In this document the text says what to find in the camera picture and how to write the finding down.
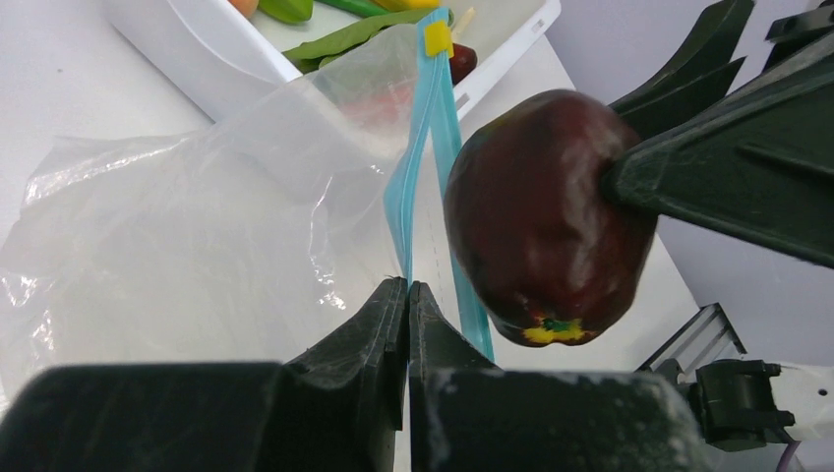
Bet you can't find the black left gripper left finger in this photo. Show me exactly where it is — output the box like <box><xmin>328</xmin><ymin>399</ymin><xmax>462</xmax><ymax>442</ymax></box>
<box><xmin>1</xmin><ymin>277</ymin><xmax>409</xmax><ymax>471</ymax></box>

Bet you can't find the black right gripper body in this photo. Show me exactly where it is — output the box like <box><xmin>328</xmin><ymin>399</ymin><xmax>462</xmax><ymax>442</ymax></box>
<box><xmin>763</xmin><ymin>0</ymin><xmax>833</xmax><ymax>72</ymax></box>

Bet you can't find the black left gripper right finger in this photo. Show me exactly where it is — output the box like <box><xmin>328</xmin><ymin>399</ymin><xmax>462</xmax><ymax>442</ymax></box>
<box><xmin>408</xmin><ymin>282</ymin><xmax>711</xmax><ymax>471</ymax></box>

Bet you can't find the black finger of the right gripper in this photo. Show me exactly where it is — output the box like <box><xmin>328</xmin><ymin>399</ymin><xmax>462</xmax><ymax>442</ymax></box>
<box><xmin>603</xmin><ymin>38</ymin><xmax>833</xmax><ymax>267</ymax></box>
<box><xmin>610</xmin><ymin>0</ymin><xmax>754</xmax><ymax>140</ymax></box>

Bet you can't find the dark red apple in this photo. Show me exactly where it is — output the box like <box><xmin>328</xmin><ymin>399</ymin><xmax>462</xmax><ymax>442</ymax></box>
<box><xmin>444</xmin><ymin>89</ymin><xmax>658</xmax><ymax>347</ymax></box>

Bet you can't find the clear zip top bag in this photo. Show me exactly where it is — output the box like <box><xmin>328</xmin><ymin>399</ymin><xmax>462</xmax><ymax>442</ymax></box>
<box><xmin>1</xmin><ymin>8</ymin><xmax>493</xmax><ymax>402</ymax></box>

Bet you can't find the orange peach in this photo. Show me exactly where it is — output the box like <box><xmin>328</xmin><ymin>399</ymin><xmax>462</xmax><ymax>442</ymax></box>
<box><xmin>228</xmin><ymin>0</ymin><xmax>260</xmax><ymax>19</ymax></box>

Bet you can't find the dark red radish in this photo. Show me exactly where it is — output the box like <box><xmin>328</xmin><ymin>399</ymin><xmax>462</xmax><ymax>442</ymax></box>
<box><xmin>449</xmin><ymin>43</ymin><xmax>478</xmax><ymax>86</ymax></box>

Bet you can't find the yellow mango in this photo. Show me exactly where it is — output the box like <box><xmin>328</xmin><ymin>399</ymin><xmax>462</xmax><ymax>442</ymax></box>
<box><xmin>373</xmin><ymin>0</ymin><xmax>442</xmax><ymax>12</ymax></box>

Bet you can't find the green chili pepper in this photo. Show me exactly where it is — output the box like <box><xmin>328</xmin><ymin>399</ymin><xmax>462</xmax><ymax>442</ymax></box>
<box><xmin>318</xmin><ymin>0</ymin><xmax>389</xmax><ymax>18</ymax></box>

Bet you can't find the green leafy vegetable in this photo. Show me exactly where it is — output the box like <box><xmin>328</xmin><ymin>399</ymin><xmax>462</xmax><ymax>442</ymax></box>
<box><xmin>281</xmin><ymin>8</ymin><xmax>434</xmax><ymax>74</ymax></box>

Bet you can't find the white plastic bin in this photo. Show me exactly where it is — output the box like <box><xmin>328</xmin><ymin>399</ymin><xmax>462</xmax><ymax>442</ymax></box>
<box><xmin>103</xmin><ymin>0</ymin><xmax>562</xmax><ymax>121</ymax></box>

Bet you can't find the green bell pepper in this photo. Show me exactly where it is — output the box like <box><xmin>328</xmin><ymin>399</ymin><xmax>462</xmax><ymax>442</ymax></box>
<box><xmin>259</xmin><ymin>0</ymin><xmax>314</xmax><ymax>25</ymax></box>

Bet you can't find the aluminium frame rail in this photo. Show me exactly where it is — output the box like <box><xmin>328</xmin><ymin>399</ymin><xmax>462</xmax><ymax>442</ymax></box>
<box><xmin>638</xmin><ymin>303</ymin><xmax>747</xmax><ymax>382</ymax></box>

